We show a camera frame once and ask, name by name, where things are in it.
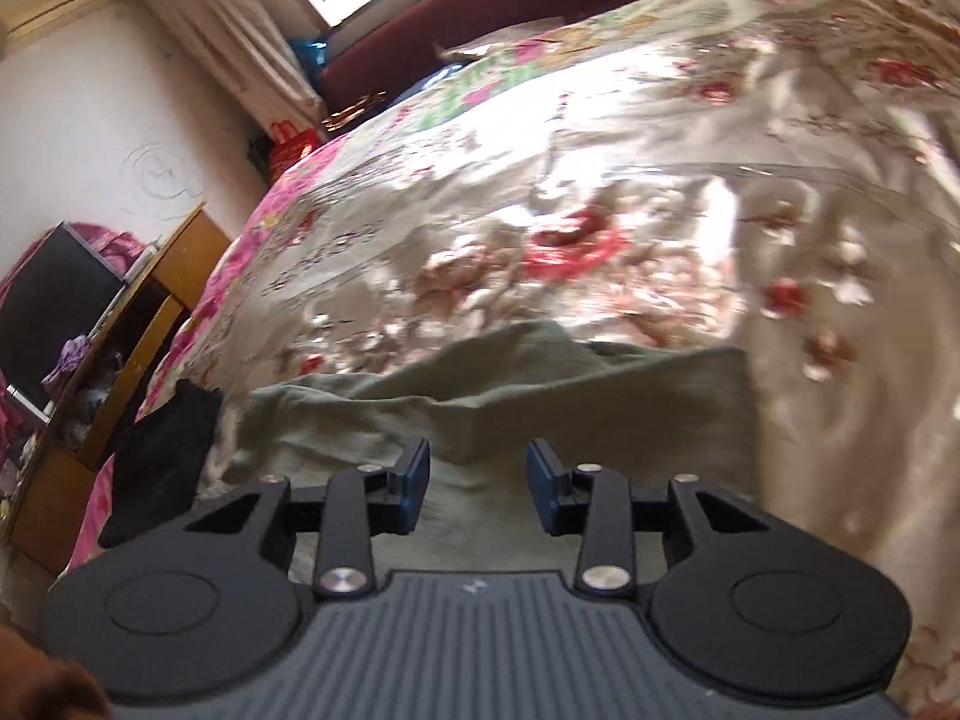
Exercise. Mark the maroon sofa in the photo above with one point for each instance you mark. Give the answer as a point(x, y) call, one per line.
point(465, 15)

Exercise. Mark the wooden desk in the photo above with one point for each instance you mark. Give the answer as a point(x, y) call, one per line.
point(150, 315)

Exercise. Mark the blue bag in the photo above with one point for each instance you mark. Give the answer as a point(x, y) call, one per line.
point(307, 56)

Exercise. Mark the black cloth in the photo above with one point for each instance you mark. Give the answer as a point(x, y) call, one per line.
point(161, 457)

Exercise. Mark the black monitor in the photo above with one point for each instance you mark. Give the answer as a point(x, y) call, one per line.
point(52, 307)

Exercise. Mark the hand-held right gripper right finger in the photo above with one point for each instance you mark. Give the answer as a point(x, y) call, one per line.
point(541, 487)

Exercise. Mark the olive green pants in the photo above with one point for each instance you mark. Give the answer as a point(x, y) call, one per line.
point(480, 405)

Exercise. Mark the beige curtain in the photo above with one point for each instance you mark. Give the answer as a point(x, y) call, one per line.
point(225, 22)

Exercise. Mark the beige air conditioner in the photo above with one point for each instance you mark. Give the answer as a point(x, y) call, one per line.
point(60, 11)

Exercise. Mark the red bag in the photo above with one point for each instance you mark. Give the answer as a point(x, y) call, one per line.
point(292, 142)

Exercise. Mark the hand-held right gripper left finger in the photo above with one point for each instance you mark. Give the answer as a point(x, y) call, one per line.
point(415, 487)

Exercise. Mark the floral satin bedspread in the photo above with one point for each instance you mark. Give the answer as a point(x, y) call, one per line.
point(600, 165)

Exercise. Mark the brown cloth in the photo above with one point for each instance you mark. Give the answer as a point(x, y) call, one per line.
point(45, 682)

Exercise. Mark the purple cloth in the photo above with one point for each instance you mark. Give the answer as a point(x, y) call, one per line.
point(67, 360)

